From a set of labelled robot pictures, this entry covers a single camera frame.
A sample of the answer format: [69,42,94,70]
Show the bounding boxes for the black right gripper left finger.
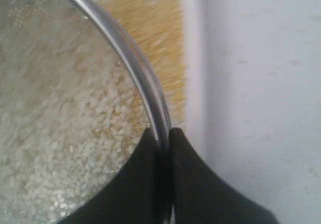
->
[60,128,163,224]

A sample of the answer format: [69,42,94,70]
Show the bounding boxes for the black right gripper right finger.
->
[169,128,278,223]

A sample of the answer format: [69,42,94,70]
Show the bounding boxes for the grain mixture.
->
[0,0,151,217]

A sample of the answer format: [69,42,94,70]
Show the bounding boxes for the round steel mesh sieve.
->
[0,0,176,224]

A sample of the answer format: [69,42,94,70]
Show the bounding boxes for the white plastic tray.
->
[181,0,212,160]

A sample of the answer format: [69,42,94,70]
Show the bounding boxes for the yellow millet grains on tray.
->
[94,0,187,126]

